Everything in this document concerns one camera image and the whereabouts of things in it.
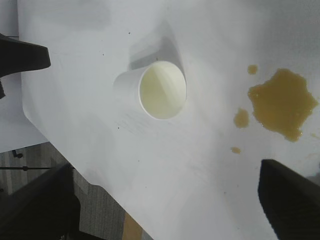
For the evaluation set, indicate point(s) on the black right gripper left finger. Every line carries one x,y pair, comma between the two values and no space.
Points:
37,212

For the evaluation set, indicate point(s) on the large brown liquid puddle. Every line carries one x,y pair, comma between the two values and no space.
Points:
282,100

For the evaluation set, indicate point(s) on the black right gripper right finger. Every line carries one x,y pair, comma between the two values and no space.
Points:
292,207

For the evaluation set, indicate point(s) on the small brown liquid drop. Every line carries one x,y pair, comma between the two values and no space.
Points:
235,150
252,69
242,118

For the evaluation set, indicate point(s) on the white paper cup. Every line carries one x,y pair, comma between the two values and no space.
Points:
152,92

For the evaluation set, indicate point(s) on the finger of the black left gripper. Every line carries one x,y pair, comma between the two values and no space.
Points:
22,57
2,90

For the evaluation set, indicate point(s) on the yellow floor tape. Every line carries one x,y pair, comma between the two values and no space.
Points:
132,230

